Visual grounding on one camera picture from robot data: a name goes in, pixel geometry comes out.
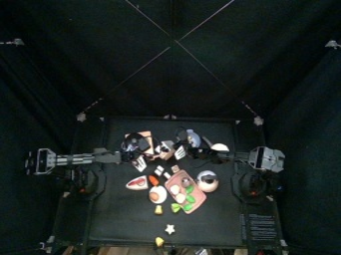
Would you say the white slotted block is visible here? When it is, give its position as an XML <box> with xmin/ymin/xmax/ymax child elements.
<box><xmin>172</xmin><ymin>145</ymin><xmax>187</xmax><ymax>161</ymax></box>
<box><xmin>132</xmin><ymin>155</ymin><xmax>150</xmax><ymax>173</ymax></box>

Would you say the blue grey jug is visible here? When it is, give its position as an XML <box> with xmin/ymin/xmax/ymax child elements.
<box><xmin>184</xmin><ymin>128</ymin><xmax>202</xmax><ymax>148</ymax></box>

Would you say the salmon pink box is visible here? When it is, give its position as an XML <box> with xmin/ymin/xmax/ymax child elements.
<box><xmin>124</xmin><ymin>129</ymin><xmax>158</xmax><ymax>156</ymax></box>

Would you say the white dome toy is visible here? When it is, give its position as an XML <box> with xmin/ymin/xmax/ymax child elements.
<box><xmin>208</xmin><ymin>142</ymin><xmax>230</xmax><ymax>153</ymax></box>

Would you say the brown and white cube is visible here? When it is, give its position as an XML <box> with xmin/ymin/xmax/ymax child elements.
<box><xmin>159</xmin><ymin>139</ymin><xmax>176</xmax><ymax>161</ymax></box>

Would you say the white wedge-shaped toy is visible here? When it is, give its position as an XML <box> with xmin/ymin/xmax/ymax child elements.
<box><xmin>126</xmin><ymin>174</ymin><xmax>151</xmax><ymax>191</ymax></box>

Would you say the pink tray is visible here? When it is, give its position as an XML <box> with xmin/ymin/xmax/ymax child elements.
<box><xmin>164</xmin><ymin>168</ymin><xmax>207</xmax><ymax>215</ymax></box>

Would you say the black cloth backdrop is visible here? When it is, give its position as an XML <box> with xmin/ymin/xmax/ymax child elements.
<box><xmin>0</xmin><ymin>0</ymin><xmax>341</xmax><ymax>255</ymax></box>

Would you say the white text label sticker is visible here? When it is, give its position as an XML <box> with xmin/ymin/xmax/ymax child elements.
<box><xmin>245</xmin><ymin>212</ymin><xmax>278</xmax><ymax>243</ymax></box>

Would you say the grey frame clamp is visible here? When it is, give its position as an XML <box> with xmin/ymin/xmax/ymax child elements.
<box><xmin>0</xmin><ymin>38</ymin><xmax>25</xmax><ymax>47</ymax></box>
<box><xmin>325</xmin><ymin>39</ymin><xmax>341</xmax><ymax>50</ymax></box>

